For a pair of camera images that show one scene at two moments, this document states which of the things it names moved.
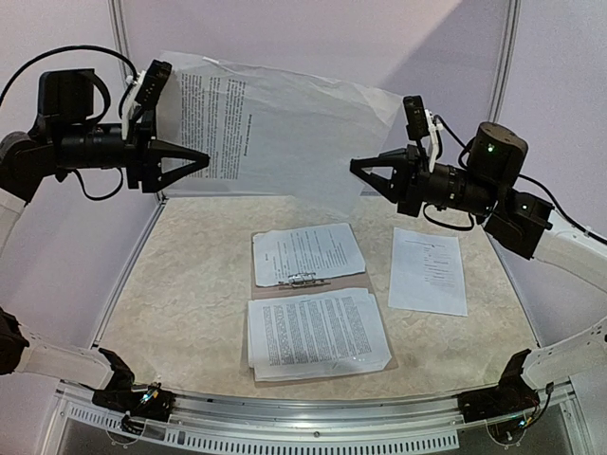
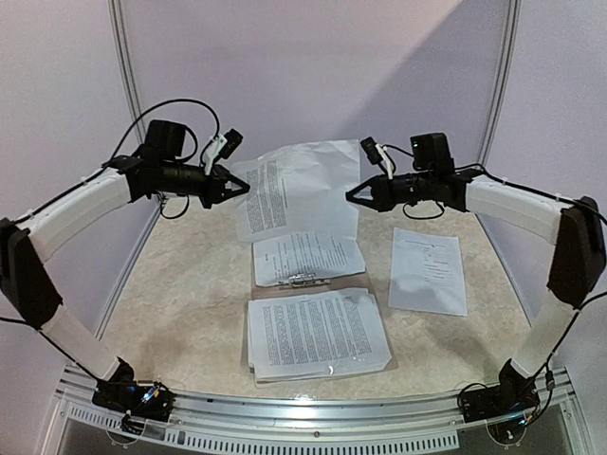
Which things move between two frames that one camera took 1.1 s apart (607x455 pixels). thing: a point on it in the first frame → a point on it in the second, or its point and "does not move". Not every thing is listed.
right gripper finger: x=392 y=188 → x=371 y=203
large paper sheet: x=271 y=132 → x=298 y=191
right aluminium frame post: x=505 y=63 does not move
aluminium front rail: x=331 y=421 does not move
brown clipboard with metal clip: x=315 y=310 does not move
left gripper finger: x=158 y=150 → x=228 y=176
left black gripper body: x=72 y=150 → x=172 y=182
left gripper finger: x=161 y=179 → x=227 y=194
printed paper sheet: x=320 y=333 does not move
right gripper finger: x=397 y=159 → x=374 y=182
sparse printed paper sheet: x=426 y=273 does not move
